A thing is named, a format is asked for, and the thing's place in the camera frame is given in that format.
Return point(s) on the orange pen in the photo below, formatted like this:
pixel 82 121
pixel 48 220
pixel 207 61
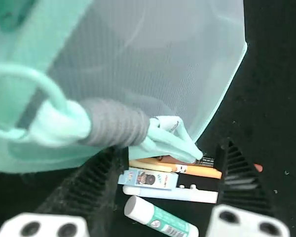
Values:
pixel 202 171

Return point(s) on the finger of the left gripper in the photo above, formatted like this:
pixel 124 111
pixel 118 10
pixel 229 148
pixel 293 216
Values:
pixel 118 123

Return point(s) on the white correction pen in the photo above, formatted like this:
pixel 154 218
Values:
pixel 187 195

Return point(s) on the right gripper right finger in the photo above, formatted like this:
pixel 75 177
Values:
pixel 239 187

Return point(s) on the beige eraser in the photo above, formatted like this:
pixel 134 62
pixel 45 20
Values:
pixel 148 166

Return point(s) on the small blue cartoon-print box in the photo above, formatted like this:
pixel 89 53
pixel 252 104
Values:
pixel 148 179

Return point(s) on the mint green mesh pouch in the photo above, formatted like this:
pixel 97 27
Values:
pixel 143 61

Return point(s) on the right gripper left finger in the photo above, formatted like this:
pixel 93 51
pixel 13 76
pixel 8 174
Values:
pixel 88 192

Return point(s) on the white green-label glue stick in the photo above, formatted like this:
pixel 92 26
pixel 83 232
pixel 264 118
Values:
pixel 158 217

